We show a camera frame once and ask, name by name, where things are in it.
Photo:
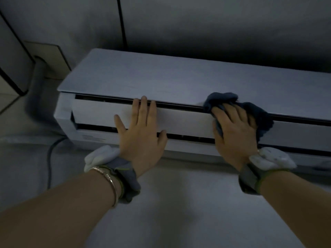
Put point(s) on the person's left hand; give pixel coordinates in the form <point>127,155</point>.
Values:
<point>141,142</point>

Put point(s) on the dark blue cleaning cloth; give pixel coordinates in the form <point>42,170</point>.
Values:
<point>258,113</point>

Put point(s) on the white air conditioner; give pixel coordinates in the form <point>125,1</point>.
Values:
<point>168,74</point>

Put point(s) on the person's left forearm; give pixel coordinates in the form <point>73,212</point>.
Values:
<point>51,216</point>

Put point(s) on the grey insulated pipe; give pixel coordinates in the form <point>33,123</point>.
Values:
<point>38,87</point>

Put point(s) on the beige wall cover plate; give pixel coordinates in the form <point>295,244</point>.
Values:
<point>57,56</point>

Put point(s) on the person's right forearm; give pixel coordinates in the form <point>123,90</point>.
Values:
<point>297,211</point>

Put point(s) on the person's right hand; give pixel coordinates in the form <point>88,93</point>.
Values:
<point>235,139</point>

